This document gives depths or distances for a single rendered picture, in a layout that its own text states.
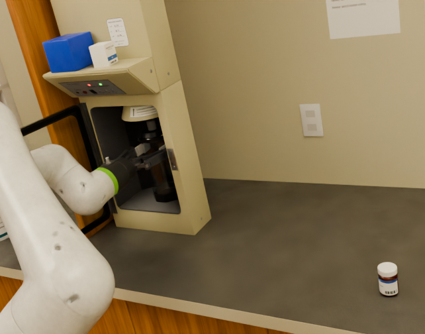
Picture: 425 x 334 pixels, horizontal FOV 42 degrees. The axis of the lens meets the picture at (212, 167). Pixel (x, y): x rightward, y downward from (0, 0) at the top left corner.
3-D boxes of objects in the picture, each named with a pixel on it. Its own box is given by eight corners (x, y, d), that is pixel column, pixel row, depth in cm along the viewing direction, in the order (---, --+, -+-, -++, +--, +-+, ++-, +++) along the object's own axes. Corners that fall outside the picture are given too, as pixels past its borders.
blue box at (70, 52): (74, 63, 168) (65, 34, 165) (99, 61, 163) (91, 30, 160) (50, 73, 160) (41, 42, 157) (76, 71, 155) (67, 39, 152)
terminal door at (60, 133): (112, 217, 188) (78, 103, 173) (39, 265, 166) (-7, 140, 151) (110, 216, 188) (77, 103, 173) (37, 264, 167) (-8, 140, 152)
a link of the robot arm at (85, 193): (80, 230, 153) (94, 207, 146) (47, 199, 154) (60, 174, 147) (112, 205, 164) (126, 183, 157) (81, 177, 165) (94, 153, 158)
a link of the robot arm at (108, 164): (98, 197, 165) (122, 199, 160) (87, 162, 161) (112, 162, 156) (111, 189, 170) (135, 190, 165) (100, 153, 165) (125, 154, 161)
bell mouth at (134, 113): (143, 103, 187) (139, 87, 185) (187, 101, 178) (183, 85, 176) (110, 122, 174) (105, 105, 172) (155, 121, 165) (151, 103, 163)
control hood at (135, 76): (77, 95, 174) (67, 63, 170) (161, 91, 157) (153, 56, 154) (51, 107, 165) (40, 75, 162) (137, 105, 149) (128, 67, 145)
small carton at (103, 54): (103, 63, 159) (98, 42, 156) (118, 61, 157) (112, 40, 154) (94, 68, 154) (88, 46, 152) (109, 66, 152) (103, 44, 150)
